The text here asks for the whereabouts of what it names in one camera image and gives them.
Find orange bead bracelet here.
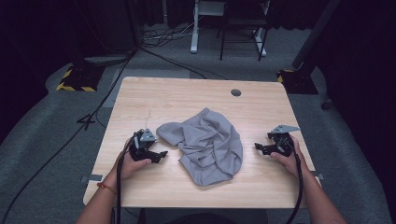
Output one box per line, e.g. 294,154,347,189
96,181,118,195

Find dark upright stand pole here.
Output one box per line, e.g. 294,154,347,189
123,0,142,54

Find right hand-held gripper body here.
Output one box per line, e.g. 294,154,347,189
266,124,302,158

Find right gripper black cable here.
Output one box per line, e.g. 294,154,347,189
284,140,305,224

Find long black floor cable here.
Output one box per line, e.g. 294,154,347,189
0,46,139,220

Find person's right hand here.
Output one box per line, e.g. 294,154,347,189
270,135,310,179

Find white desk frame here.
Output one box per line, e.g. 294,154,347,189
190,0,269,58

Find thin black floor cable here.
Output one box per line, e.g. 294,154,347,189
139,46,229,81

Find person's left hand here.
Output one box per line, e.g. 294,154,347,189
109,138,153,184

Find grey sweat pants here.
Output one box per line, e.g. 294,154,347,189
156,107,244,187

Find slanted dark metal pole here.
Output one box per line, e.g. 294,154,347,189
291,0,342,70

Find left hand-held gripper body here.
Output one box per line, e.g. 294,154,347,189
128,128,161,162

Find black yellow striped stand base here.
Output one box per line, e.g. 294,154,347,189
276,68,319,95
55,63,106,93

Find black metal chair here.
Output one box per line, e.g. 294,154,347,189
217,0,272,63

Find grey flat stand foot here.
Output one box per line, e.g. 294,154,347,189
83,54,133,65

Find bundle of floor cables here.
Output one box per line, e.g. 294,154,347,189
140,21,196,49

